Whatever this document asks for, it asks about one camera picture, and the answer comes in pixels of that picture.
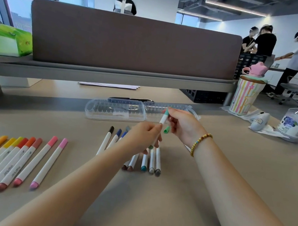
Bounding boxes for striped tumbler pink lid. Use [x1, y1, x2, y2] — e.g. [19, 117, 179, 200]
[228, 58, 271, 119]

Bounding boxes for person's right hand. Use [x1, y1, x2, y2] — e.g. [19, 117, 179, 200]
[159, 107, 211, 150]

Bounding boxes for white tissue paper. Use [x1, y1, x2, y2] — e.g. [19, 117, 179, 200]
[218, 104, 293, 139]

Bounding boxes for papers with orange sheet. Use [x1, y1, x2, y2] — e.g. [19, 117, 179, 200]
[78, 78, 141, 92]

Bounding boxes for person's left forearm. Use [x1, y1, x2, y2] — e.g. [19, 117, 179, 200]
[0, 123, 135, 226]

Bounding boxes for black plastic file rack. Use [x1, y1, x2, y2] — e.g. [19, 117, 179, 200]
[234, 52, 268, 83]

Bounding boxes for green tissue pack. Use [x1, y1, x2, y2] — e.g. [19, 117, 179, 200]
[0, 24, 36, 60]

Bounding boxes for brown fabric desk divider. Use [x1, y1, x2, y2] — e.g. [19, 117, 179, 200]
[24, 0, 245, 87]

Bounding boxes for person's left hand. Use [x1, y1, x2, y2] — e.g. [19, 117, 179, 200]
[120, 118, 165, 160]

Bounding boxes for group of cool-coloured white markers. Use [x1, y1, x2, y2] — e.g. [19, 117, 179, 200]
[94, 123, 195, 182]

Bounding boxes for group of warm-coloured white markers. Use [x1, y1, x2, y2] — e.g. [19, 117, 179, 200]
[0, 129, 69, 204]

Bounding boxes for gold bead bracelet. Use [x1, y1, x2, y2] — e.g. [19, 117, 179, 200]
[189, 131, 214, 160]

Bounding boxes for clear plastic marker case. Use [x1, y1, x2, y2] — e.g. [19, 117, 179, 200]
[83, 91, 202, 134]

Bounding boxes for grey desk riser shelf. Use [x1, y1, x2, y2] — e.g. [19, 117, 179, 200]
[0, 49, 237, 127]

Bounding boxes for black smartphone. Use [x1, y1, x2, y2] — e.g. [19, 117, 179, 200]
[108, 94, 154, 104]

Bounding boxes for linear ceiling light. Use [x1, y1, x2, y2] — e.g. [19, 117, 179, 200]
[204, 0, 269, 18]
[177, 10, 223, 22]

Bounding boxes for sea-green-ended white marker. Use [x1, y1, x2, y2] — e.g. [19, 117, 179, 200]
[148, 107, 170, 152]

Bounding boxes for white plush toy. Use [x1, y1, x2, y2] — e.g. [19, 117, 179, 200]
[248, 110, 271, 132]

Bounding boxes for clear bottle purple cap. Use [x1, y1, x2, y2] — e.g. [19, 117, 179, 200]
[275, 97, 298, 143]

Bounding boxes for person's right forearm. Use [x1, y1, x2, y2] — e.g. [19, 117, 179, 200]
[182, 135, 298, 226]

